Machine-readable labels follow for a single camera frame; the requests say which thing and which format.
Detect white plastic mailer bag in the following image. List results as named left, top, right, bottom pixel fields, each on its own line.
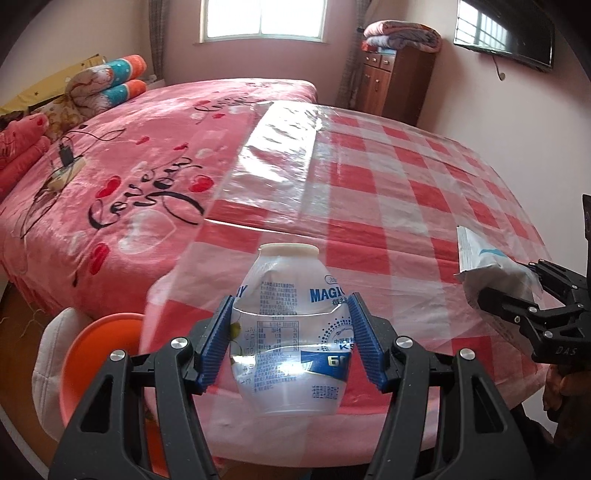
left=454, top=225, right=543, bottom=356

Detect yellow brown floral pillow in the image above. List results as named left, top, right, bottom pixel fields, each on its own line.
left=32, top=95, right=88, bottom=132

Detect white red floral quilt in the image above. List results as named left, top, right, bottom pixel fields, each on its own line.
left=65, top=65, right=114, bottom=100

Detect folded pink grey blankets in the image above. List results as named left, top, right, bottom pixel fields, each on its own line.
left=362, top=21, right=441, bottom=54

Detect white cushion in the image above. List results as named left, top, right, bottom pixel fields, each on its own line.
left=31, top=306, right=86, bottom=430

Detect orange plastic basin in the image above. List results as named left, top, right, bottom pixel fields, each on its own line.
left=59, top=313, right=169, bottom=474

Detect pink heart print blanket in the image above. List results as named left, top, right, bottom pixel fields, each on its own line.
left=0, top=78, right=319, bottom=324

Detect grey plaid curtain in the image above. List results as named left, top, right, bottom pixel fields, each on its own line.
left=148, top=0, right=174, bottom=86
left=337, top=0, right=365, bottom=112

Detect teal orange bolster pillow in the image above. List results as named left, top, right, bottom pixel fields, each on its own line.
left=99, top=54, right=148, bottom=81
left=104, top=79, right=147, bottom=102

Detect white power strip with charger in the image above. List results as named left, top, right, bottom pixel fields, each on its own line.
left=18, top=128, right=126, bottom=241

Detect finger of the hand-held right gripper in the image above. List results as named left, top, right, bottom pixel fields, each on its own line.
left=478, top=285, right=556, bottom=343
left=525, top=260, right=579, bottom=297

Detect person's right hand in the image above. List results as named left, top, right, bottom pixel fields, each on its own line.
left=542, top=362, right=591, bottom=446

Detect bright window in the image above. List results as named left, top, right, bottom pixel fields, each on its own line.
left=198, top=0, right=328, bottom=44

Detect dark brown fuzzy cloth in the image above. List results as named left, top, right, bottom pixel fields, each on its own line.
left=0, top=111, right=28, bottom=132

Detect red checkered plastic tablecloth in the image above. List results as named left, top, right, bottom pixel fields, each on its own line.
left=139, top=104, right=559, bottom=462

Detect black wall television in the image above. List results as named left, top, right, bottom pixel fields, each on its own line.
left=452, top=0, right=555, bottom=72

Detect folded pink fleece blanket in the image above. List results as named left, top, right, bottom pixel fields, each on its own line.
left=0, top=114, right=51, bottom=153
left=0, top=136, right=51, bottom=199

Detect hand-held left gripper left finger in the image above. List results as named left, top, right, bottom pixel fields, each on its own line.
left=48, top=295, right=237, bottom=480

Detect yellow headboard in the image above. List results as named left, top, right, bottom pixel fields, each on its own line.
left=0, top=54, right=107, bottom=116

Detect crushed white plastic bottle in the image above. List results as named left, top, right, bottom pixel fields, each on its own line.
left=228, top=242, right=358, bottom=415

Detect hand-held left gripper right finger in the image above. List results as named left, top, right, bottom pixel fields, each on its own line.
left=346, top=292, right=536, bottom=480

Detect brown wooden cabinet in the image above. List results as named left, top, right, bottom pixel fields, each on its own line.
left=360, top=44, right=435, bottom=125

